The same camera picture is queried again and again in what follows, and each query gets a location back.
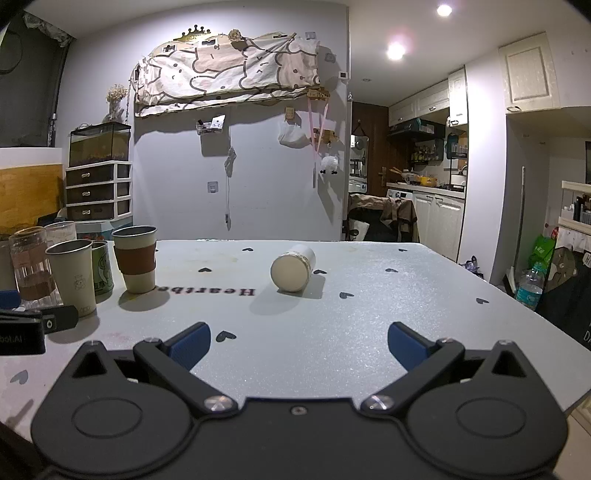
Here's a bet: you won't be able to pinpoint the green shopping bag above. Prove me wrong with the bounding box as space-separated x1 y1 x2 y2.
528 234 558 269

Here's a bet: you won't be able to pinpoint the clear ribbed glass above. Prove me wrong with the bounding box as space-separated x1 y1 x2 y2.
44 221 77 247
8 226 60 309

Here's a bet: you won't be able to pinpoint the gold crown decoration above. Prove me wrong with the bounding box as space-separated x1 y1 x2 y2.
178 26 212 43

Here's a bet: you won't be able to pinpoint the green printed cup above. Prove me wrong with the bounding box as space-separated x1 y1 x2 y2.
89 240 115 297

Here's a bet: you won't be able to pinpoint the grey heart-print tablecloth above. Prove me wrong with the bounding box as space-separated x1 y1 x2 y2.
0 239 583 432

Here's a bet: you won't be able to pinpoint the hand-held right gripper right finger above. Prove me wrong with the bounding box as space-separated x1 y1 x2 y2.
361 322 540 414

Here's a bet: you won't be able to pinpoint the pink ribbon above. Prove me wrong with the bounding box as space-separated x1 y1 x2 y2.
307 96 331 188

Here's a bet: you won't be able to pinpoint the white kitchen upper cabinets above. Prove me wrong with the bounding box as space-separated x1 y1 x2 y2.
387 66 468 128

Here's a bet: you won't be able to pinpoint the printed blanket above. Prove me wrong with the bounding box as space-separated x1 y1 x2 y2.
133 31 322 117

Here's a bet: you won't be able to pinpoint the white plastic drawer unit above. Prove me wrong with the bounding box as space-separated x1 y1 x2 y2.
65 161 133 222

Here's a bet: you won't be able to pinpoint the white kitchen base cabinet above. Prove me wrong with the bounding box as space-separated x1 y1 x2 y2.
411 189 465 262

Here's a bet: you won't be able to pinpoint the glass fish tank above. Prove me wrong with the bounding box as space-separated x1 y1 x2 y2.
69 122 132 168

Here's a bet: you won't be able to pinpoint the dried flower bouquet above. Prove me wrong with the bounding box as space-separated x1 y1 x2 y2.
106 84 129 123

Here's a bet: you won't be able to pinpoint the white wall cabinet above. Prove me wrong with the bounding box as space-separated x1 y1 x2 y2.
498 31 563 115

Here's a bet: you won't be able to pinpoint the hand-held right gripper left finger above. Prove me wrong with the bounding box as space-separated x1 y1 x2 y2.
62 322 234 414

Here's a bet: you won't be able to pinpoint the white storage shelf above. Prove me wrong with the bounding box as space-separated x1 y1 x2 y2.
555 180 591 254

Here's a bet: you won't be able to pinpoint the chair with brown jacket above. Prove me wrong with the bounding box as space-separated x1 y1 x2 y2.
347 193 420 243

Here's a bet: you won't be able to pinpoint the cream steel cup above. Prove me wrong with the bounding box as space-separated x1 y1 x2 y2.
45 239 98 319

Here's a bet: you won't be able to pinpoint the white cup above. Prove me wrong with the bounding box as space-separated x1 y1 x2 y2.
270 246 317 295

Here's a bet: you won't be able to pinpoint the clear water bottle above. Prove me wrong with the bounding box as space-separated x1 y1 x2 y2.
515 263 546 311

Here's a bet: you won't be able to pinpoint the wooden board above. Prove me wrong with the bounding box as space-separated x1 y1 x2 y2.
0 163 64 234

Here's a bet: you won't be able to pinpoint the white plastic bag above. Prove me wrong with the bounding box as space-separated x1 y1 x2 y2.
278 120 310 149

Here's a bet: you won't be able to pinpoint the cream cup with brown sleeve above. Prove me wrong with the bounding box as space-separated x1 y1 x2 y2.
112 225 158 295

